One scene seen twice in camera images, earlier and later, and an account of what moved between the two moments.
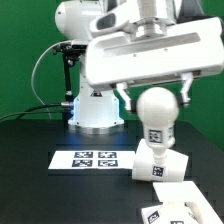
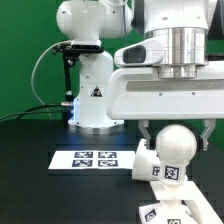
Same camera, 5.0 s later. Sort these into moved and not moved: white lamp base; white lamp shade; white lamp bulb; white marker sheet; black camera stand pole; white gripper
Moved: white gripper; white lamp bulb
Not moved: white marker sheet; white lamp base; white lamp shade; black camera stand pole
